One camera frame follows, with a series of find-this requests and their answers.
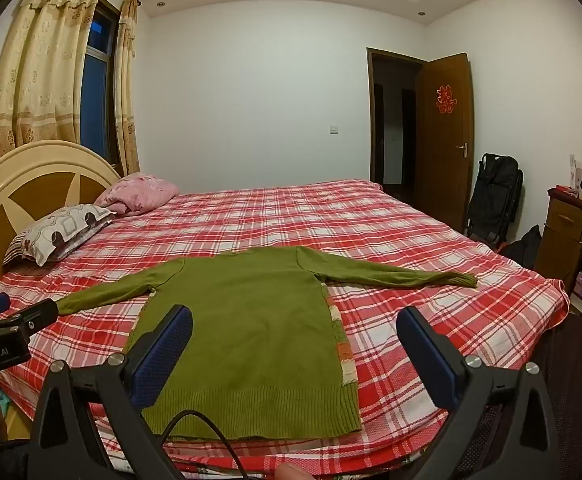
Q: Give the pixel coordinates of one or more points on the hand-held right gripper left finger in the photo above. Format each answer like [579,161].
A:
[163,355]

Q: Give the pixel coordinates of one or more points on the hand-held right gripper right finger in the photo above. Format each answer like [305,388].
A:
[431,360]

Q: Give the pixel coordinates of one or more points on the green striped knit sweater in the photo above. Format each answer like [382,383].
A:
[251,320]

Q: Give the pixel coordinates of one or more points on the person's right hand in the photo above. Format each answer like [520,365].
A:
[293,472]

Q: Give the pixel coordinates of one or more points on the patterned grey pillow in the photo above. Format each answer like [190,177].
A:
[61,230]

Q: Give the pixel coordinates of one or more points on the cream wooden headboard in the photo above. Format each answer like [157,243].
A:
[31,170]

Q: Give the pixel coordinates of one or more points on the black bag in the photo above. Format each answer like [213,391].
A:
[526,245]

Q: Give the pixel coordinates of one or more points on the red plaid bed sheet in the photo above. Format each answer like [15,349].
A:
[371,220]

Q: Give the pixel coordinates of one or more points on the pink pillow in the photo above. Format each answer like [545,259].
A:
[141,192]

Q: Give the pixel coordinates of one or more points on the black backpack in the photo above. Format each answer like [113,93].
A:
[496,185]

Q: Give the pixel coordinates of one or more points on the brown wooden dresser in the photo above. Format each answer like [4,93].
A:
[563,220]

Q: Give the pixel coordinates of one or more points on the brown wooden door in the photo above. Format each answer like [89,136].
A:
[441,160]

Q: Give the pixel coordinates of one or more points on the white card box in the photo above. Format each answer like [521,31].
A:
[575,172]

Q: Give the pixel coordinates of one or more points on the window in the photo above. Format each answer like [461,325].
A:
[93,85]

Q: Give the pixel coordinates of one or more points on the wide beige floral curtain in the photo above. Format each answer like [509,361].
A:
[36,70]

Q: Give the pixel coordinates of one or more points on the narrow beige floral curtain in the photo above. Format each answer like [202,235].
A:
[128,85]

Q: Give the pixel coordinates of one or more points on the red paper door decoration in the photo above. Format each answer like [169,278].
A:
[445,100]

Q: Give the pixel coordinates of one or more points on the brown door frame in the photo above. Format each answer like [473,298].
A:
[369,110]

